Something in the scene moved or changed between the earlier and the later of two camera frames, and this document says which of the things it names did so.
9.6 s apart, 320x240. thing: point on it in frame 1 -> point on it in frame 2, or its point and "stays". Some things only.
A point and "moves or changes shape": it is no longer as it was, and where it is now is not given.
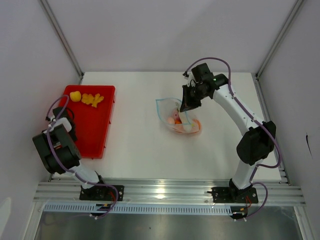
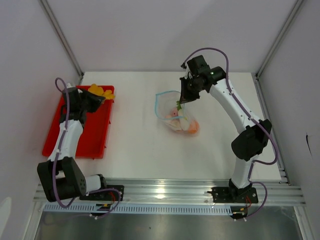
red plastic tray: [91, 107] stays
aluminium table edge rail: [275, 193] stays
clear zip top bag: [169, 110] moves or changes shape
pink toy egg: [171, 120] -> [174, 112]
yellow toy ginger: [89, 99] moves or changes shape
